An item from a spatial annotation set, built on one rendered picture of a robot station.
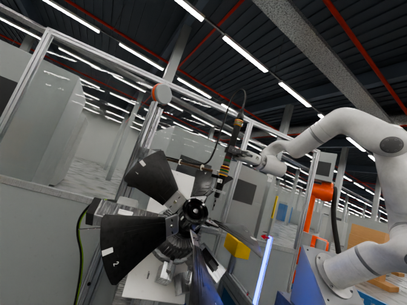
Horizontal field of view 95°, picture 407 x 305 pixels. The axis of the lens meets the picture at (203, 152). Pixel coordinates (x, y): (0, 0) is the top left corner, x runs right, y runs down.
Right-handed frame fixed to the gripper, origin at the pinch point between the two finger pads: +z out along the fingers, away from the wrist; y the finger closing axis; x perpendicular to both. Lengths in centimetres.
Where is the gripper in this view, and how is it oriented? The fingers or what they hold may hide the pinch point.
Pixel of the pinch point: (230, 150)
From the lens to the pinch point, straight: 91.8
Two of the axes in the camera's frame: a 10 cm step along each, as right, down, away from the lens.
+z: -9.0, -3.4, -2.7
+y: -3.0, 0.6, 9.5
